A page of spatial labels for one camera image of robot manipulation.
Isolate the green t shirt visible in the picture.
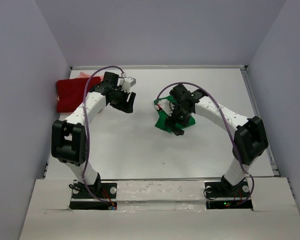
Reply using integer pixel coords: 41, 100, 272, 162
153, 95, 196, 132

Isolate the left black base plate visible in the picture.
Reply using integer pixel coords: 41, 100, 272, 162
68, 180, 118, 211

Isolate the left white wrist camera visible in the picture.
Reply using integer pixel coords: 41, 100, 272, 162
119, 76, 137, 93

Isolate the pink folded t shirt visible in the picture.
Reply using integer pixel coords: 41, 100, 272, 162
78, 72, 91, 78

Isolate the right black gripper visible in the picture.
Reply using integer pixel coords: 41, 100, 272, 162
163, 101, 192, 137

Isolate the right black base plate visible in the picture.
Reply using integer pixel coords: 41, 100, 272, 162
203, 180, 253, 210

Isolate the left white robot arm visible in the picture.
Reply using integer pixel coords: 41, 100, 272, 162
51, 71, 137, 199

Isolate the red folded t shirt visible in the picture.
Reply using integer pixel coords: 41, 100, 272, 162
56, 77, 89, 114

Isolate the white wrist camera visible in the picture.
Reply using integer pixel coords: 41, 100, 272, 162
154, 99, 174, 116
119, 76, 137, 93

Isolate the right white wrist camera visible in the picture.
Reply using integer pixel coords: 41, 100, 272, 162
154, 99, 174, 116

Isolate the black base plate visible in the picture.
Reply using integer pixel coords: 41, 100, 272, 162
203, 180, 253, 210
68, 180, 118, 211

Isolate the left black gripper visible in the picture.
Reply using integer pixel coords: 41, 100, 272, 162
109, 86, 136, 114

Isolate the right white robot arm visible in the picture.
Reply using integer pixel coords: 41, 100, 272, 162
157, 82, 269, 199

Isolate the aluminium table rail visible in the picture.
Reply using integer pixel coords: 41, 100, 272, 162
69, 64, 249, 71

